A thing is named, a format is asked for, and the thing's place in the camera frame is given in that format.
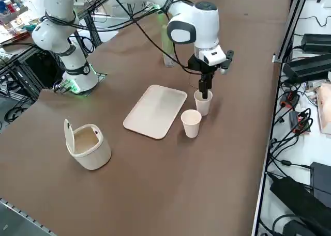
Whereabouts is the long black box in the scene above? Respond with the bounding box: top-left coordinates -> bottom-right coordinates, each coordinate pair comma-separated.
282,54 -> 331,83

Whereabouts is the aluminium table edge rail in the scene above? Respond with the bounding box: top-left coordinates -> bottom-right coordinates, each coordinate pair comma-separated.
0,197 -> 54,236

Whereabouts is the black controller box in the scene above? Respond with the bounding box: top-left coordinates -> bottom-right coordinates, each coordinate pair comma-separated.
24,50 -> 65,89

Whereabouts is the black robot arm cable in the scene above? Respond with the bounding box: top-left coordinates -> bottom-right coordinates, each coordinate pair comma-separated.
107,0 -> 200,75

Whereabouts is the green clear plastic bottle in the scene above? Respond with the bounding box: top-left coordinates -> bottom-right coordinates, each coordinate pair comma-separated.
161,24 -> 177,68

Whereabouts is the aluminium camera pole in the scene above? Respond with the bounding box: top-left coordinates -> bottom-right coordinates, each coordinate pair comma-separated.
273,0 -> 311,64

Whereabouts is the black square box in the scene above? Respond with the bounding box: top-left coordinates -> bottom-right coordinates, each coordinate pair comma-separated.
309,161 -> 331,195

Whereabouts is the large black adapter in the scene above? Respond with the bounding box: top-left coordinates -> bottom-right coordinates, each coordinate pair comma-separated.
269,176 -> 331,236

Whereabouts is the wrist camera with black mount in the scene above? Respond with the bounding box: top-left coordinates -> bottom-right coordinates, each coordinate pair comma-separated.
216,49 -> 235,75

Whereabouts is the black and red plug strip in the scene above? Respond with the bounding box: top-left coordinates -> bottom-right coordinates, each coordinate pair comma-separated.
289,109 -> 312,135

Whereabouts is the pink package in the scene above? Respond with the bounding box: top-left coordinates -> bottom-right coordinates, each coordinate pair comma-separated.
315,83 -> 331,135

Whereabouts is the cream mini bin with lid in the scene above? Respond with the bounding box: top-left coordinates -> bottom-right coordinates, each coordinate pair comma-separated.
63,118 -> 112,171

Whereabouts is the black power brick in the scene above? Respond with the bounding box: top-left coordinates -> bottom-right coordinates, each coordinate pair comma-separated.
300,33 -> 331,53

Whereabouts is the white rectangular tray mat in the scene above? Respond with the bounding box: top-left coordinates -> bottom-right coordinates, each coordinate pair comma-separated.
123,84 -> 188,140

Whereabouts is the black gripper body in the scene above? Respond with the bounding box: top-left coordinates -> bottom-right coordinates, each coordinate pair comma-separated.
187,54 -> 221,76

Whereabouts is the white disposable paper cup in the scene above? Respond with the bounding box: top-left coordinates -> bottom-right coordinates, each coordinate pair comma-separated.
180,109 -> 203,139
193,89 -> 214,117

